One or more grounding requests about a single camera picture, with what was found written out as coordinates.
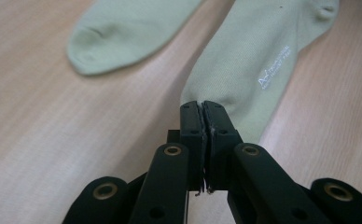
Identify light green sock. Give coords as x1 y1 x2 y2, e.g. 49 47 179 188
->
179 0 341 146
65 0 205 77

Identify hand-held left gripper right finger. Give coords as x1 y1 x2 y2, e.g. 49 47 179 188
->
202 99 244 191

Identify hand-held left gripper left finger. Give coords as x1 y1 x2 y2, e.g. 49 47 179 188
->
179 100 209 192

